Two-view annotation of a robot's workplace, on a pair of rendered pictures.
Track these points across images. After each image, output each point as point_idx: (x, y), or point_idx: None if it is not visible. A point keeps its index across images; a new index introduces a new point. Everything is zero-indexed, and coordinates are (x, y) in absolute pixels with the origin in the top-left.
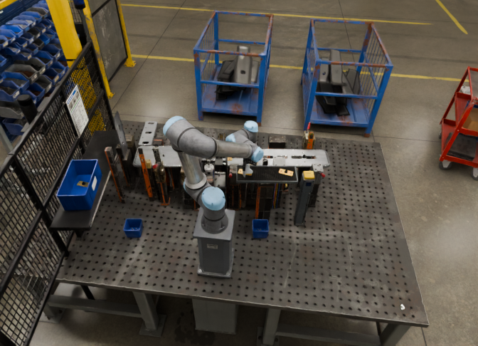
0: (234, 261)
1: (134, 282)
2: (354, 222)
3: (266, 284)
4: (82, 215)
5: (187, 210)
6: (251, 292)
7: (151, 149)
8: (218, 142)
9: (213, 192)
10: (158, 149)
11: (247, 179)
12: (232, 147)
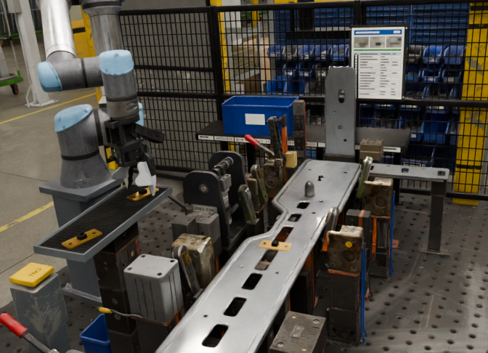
0: (86, 304)
1: (146, 218)
2: None
3: (5, 331)
4: (218, 130)
5: None
6: (15, 311)
7: (346, 171)
8: None
9: (75, 110)
10: (271, 126)
11: (123, 193)
12: (43, 19)
